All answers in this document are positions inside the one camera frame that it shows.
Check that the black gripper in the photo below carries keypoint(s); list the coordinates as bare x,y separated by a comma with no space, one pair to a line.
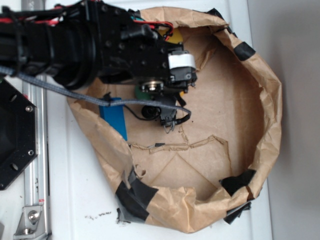
137,52

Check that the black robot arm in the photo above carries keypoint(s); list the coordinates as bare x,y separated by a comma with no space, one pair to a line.
64,49

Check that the green golf ball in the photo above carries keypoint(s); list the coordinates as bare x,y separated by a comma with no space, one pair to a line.
140,95

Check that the yellow sponge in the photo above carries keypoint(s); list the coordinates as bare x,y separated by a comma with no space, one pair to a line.
176,37

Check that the blue block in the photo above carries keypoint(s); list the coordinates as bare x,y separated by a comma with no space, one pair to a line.
114,116

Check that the brown paper bag bin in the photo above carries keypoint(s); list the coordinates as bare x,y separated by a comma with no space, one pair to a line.
213,163

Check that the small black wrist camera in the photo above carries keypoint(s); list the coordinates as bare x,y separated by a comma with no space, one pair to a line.
166,116

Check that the aluminium extrusion rail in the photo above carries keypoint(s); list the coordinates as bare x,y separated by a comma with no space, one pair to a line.
36,175

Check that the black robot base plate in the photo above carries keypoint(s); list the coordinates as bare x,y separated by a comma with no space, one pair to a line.
18,139

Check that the metal corner bracket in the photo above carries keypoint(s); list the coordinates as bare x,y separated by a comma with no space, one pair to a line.
32,224

